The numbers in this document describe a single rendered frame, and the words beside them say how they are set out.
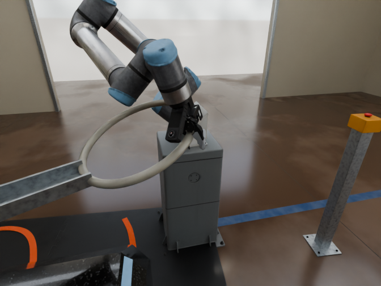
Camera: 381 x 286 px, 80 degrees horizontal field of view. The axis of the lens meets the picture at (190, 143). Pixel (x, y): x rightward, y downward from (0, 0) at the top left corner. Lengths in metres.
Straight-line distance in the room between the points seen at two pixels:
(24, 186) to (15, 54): 4.85
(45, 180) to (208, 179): 0.99
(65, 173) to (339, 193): 1.65
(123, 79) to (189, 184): 0.96
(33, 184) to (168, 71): 0.59
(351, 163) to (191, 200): 1.06
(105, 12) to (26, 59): 4.45
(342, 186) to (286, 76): 4.89
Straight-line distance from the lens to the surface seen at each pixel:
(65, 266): 0.99
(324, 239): 2.14
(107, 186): 0.77
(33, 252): 2.26
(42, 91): 5.66
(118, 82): 0.78
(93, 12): 1.25
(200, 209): 1.72
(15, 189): 0.94
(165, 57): 0.63
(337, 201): 1.91
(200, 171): 1.51
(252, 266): 1.93
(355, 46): 7.65
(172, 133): 0.68
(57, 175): 0.93
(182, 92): 0.68
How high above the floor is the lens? 1.53
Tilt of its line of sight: 26 degrees down
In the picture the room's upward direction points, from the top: straight up
